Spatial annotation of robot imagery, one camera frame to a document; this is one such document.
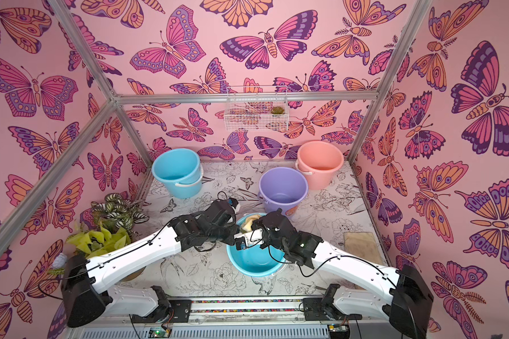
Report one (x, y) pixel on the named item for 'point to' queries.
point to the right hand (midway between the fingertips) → (255, 214)
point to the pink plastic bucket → (319, 161)
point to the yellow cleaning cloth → (247, 227)
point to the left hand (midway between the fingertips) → (242, 231)
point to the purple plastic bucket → (282, 187)
